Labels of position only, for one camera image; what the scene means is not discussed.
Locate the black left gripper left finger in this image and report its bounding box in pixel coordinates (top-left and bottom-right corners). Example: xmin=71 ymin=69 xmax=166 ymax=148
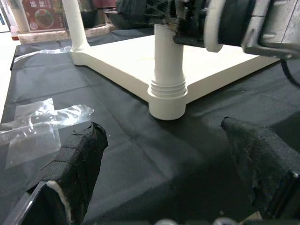
xmin=4 ymin=121 xmax=109 ymax=225

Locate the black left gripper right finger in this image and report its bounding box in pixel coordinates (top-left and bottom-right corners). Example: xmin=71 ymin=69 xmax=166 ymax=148
xmin=220 ymin=116 xmax=300 ymax=221

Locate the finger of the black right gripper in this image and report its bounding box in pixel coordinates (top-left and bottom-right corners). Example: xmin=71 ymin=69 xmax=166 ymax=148
xmin=116 ymin=0 xmax=152 ymax=24

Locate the white plastic table leg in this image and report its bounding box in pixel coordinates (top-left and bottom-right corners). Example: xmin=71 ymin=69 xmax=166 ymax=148
xmin=61 ymin=0 xmax=90 ymax=53
xmin=150 ymin=24 xmax=188 ymax=98

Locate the large black wok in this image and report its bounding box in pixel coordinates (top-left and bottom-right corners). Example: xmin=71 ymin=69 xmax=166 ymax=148
xmin=104 ymin=9 xmax=155 ymax=30

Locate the crossed clear tape patch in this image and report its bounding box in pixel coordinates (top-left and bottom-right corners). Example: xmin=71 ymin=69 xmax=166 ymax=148
xmin=0 ymin=97 xmax=95 ymax=170

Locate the white plastic table top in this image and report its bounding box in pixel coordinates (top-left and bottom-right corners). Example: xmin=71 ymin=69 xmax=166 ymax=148
xmin=70 ymin=34 xmax=281 ymax=120

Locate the black table cloth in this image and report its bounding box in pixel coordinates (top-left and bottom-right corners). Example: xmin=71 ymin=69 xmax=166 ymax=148
xmin=0 ymin=28 xmax=300 ymax=225

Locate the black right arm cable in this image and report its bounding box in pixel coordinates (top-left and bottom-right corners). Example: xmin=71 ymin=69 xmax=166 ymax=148
xmin=280 ymin=58 xmax=300 ymax=86

